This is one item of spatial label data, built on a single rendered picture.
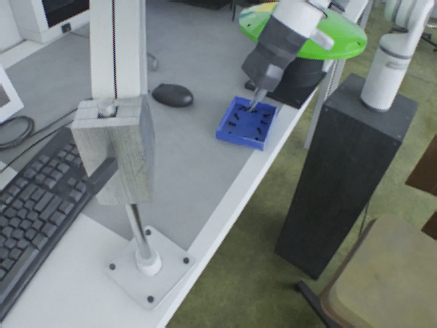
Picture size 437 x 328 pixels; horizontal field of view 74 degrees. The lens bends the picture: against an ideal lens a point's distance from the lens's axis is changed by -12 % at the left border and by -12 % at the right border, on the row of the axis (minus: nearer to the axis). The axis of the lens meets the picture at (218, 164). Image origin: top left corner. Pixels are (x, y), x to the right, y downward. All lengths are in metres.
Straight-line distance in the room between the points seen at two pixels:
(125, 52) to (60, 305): 0.35
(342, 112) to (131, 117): 0.73
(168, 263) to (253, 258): 1.07
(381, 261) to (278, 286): 0.67
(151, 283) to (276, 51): 0.41
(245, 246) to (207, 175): 1.00
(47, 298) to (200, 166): 0.34
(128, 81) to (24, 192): 0.35
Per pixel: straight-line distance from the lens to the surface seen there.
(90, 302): 0.49
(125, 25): 0.32
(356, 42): 0.78
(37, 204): 0.58
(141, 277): 0.48
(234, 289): 1.46
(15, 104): 0.76
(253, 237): 1.59
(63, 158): 0.64
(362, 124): 0.92
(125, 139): 0.26
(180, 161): 0.61
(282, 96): 0.78
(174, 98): 0.73
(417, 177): 1.01
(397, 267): 0.95
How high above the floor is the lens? 1.36
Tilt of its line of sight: 47 degrees down
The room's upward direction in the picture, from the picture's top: 3 degrees clockwise
